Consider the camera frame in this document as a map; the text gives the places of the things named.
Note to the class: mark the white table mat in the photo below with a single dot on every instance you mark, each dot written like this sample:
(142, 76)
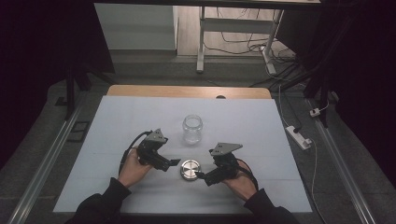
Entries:
(249, 124)

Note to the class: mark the white-legged desk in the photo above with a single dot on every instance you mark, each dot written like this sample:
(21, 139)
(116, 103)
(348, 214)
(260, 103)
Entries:
(236, 25)

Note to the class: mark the round silver metal lid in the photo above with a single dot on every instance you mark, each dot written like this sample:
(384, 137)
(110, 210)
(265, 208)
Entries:
(190, 170)

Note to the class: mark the black curtain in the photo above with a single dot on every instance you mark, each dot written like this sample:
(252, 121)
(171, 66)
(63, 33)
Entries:
(31, 62)
(367, 62)

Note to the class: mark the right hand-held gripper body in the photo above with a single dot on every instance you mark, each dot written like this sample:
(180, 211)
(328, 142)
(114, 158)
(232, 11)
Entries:
(225, 163)

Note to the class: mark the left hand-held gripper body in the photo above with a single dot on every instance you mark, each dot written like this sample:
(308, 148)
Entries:
(151, 149)

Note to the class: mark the person's right hand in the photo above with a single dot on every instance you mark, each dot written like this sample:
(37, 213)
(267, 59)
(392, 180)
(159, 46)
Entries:
(241, 186)

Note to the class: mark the person's left hand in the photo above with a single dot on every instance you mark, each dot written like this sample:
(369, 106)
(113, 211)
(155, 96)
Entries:
(132, 171)

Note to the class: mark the small white adapter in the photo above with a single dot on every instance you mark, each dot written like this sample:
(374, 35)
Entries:
(315, 112)

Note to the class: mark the black rectangular floor frame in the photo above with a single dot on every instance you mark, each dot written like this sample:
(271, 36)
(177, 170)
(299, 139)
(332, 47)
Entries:
(78, 123)

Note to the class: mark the aluminium floor rail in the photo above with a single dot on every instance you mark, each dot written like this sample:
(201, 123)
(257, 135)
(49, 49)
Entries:
(43, 169)
(342, 168)

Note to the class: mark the black metal stand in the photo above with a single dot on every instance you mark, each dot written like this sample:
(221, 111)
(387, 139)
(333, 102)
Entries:
(70, 93)
(323, 105)

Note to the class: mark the clear glass jar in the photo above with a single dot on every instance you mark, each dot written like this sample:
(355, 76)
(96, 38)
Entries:
(192, 130)

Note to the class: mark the white power strip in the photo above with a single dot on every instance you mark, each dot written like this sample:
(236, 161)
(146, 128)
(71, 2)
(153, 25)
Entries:
(297, 137)

